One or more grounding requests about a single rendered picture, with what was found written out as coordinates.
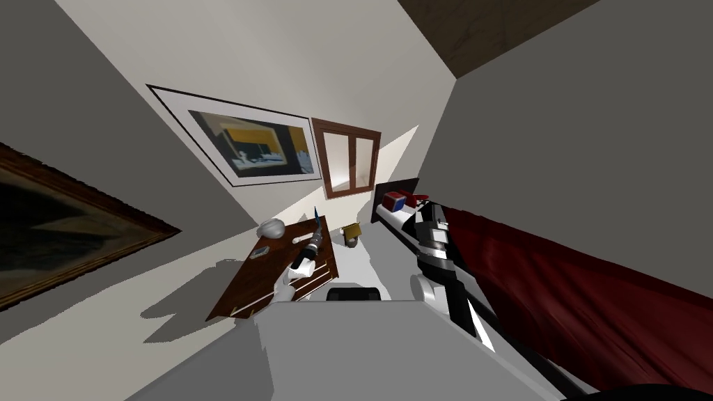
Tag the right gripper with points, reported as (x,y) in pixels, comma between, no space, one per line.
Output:
(430,215)

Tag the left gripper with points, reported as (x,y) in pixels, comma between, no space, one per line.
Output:
(318,228)

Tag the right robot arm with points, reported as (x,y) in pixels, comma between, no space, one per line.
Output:
(445,278)

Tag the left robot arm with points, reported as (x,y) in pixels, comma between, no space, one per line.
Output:
(299,271)

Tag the small white object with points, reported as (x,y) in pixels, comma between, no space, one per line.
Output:
(301,238)

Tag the small brown bin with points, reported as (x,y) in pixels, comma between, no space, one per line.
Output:
(351,233)

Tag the grey round bowl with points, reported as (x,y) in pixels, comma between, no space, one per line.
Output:
(271,228)

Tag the brown framed window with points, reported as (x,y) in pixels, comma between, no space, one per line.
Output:
(348,159)

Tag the small grey flat phone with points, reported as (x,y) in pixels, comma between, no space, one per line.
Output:
(259,253)

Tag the brown wooden dresser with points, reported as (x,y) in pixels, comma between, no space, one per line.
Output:
(262,278)

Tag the white framed picture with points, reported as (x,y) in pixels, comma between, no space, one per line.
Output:
(253,143)

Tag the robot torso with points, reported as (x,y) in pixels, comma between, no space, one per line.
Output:
(356,356)

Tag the bed with red blanket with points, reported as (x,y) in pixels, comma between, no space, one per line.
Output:
(557,289)

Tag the dark painting wooden frame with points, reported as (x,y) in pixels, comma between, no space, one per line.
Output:
(61,223)

